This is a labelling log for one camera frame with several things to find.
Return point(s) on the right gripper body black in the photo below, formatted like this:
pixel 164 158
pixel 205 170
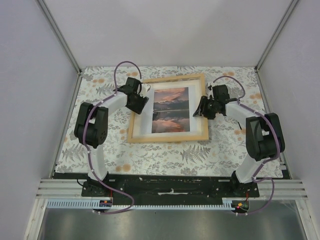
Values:
pixel 211 109

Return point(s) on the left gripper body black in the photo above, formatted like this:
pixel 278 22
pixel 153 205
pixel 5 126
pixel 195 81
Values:
pixel 139 103

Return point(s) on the sunset landscape photo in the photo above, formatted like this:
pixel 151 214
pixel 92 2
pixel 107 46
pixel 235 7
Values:
pixel 171 111

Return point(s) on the wooden picture frame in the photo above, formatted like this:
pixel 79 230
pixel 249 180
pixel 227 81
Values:
pixel 140 125

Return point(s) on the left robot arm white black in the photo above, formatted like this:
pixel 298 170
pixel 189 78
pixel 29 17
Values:
pixel 91 127

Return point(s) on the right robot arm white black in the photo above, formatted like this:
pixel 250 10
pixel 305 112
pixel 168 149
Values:
pixel 264 139

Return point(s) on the floral patterned table mat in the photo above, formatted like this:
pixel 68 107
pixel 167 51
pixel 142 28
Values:
pixel 219 156

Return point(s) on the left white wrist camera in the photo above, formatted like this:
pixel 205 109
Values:
pixel 144 89

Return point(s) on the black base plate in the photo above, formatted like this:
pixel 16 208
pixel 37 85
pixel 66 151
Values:
pixel 163 190

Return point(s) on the white slotted cable duct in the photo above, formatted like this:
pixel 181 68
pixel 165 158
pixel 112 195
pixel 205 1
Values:
pixel 97 204

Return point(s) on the right aluminium corner post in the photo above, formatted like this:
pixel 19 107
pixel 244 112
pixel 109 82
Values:
pixel 276 34

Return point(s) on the aluminium corner post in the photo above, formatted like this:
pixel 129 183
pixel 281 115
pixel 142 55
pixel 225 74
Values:
pixel 276 34
pixel 58 34

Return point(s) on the left aluminium corner post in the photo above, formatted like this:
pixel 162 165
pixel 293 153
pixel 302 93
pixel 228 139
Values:
pixel 58 34

